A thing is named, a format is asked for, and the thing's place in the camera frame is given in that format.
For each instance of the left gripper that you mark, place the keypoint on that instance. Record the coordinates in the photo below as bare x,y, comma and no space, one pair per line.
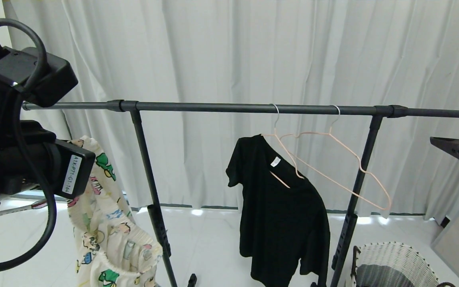
74,171

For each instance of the cream printed garment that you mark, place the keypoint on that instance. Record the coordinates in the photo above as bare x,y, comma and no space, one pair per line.
106,239

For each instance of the pink clothes hanger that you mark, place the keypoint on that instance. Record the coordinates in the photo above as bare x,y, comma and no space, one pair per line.
329,131
275,131

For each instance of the black t-shirt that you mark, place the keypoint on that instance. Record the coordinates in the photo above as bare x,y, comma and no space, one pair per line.
281,223

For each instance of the white laundry basket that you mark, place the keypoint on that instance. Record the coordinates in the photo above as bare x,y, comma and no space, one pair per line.
393,255

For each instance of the black clothes rack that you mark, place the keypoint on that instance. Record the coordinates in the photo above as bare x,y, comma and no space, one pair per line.
213,107

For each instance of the window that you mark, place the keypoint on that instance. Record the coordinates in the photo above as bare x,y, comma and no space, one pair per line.
26,195

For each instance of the white curtain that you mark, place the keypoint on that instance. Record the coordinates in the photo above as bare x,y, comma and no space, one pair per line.
213,48

